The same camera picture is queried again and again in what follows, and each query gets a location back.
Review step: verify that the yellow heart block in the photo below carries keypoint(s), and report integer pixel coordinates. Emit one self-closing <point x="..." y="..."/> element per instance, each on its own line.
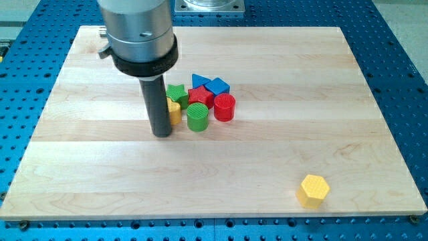
<point x="174" y="111"/>

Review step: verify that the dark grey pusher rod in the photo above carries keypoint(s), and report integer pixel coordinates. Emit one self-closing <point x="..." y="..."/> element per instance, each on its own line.
<point x="155" y="99"/>

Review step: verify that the yellow hexagon block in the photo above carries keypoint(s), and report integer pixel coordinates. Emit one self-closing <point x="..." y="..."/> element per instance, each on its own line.
<point x="312" y="191"/>

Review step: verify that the blue triangle block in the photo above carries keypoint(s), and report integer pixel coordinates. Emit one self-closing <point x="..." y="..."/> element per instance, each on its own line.
<point x="198" y="80"/>

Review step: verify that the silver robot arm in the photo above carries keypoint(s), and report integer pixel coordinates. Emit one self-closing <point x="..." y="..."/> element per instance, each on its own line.
<point x="142" y="44"/>

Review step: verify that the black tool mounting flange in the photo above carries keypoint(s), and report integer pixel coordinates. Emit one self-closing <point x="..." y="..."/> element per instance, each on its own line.
<point x="148" y="69"/>

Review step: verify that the light wooden board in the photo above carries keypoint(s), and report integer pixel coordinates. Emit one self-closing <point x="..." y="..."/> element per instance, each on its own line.
<point x="302" y="107"/>

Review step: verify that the blue cube block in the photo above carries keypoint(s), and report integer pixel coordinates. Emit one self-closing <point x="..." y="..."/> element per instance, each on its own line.
<point x="217" y="86"/>

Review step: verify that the green star block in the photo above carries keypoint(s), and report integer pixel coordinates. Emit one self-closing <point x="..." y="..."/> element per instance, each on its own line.
<point x="178" y="94"/>

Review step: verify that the red cylinder block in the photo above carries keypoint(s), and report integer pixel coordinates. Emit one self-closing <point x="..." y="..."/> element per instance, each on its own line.
<point x="224" y="107"/>

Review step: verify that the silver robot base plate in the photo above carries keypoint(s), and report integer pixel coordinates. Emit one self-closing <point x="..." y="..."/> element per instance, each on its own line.
<point x="209" y="6"/>

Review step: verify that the red star block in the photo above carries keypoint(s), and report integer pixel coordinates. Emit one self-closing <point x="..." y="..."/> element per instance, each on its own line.
<point x="201" y="95"/>

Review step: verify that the green cylinder block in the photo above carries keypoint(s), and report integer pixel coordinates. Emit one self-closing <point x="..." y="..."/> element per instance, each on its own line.
<point x="197" y="117"/>

